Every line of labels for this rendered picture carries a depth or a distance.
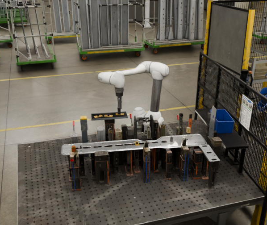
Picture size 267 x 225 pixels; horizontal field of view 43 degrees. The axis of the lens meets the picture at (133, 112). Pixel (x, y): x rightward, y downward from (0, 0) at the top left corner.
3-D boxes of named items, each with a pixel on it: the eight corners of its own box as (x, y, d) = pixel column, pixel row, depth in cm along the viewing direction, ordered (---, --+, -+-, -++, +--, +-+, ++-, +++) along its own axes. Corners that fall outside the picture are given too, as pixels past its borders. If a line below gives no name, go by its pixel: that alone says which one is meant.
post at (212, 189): (209, 191, 302) (212, 164, 290) (205, 184, 312) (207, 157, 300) (216, 190, 303) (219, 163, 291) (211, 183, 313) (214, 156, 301)
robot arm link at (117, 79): (126, 85, 334) (115, 83, 340) (126, 70, 327) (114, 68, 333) (120, 89, 325) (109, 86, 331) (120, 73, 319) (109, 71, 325)
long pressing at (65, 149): (60, 157, 300) (60, 156, 300) (61, 145, 321) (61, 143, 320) (208, 145, 320) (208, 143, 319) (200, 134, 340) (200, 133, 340)
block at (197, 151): (192, 180, 318) (194, 154, 307) (189, 173, 328) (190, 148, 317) (202, 179, 319) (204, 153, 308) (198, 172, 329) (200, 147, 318)
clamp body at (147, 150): (142, 184, 312) (143, 152, 298) (140, 176, 323) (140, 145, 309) (152, 183, 313) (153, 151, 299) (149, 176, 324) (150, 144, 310)
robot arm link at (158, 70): (148, 123, 401) (164, 128, 392) (141, 128, 388) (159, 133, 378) (154, 60, 375) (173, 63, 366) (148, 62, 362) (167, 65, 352)
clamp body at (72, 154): (71, 193, 301) (67, 158, 286) (71, 183, 314) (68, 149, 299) (82, 191, 302) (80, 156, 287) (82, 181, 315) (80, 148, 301)
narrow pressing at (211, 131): (212, 141, 325) (215, 109, 311) (208, 135, 335) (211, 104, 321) (213, 141, 325) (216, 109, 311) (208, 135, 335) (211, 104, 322)
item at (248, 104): (248, 132, 310) (253, 101, 297) (238, 122, 330) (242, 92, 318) (251, 132, 310) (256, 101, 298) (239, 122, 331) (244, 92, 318)
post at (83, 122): (82, 158, 352) (79, 120, 334) (82, 155, 359) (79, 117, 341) (89, 158, 353) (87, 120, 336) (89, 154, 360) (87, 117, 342)
